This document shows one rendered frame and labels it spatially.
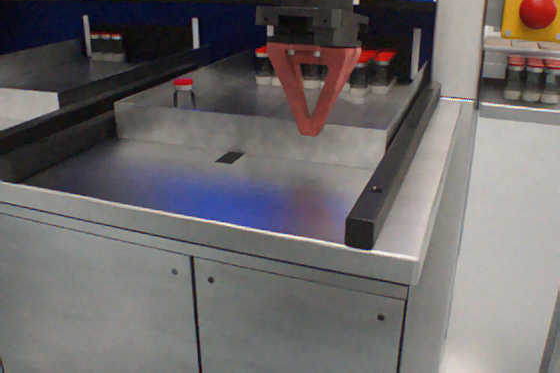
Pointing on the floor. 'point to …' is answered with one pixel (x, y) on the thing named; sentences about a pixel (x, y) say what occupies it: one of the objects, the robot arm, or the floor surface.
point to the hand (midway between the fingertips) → (309, 125)
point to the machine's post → (450, 52)
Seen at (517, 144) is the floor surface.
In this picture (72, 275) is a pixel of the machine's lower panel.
